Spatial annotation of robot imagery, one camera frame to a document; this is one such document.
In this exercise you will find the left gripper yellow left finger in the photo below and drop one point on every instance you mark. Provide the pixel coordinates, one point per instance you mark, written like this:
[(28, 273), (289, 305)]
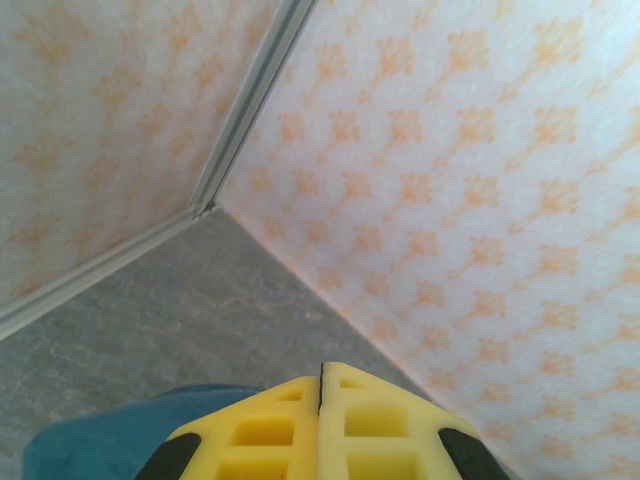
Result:
[(270, 450)]

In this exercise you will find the aluminium floor rail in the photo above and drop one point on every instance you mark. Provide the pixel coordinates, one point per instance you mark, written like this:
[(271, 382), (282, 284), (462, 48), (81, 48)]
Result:
[(90, 272)]

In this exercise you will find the aluminium corner post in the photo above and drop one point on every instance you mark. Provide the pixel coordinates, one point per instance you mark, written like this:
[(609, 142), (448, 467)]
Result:
[(250, 105)]

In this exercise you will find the blue t-shirt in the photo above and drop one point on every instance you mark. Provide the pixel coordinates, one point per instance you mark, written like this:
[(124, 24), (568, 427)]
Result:
[(95, 440)]

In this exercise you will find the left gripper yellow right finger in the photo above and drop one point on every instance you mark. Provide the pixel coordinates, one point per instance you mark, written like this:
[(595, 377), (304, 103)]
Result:
[(380, 440)]

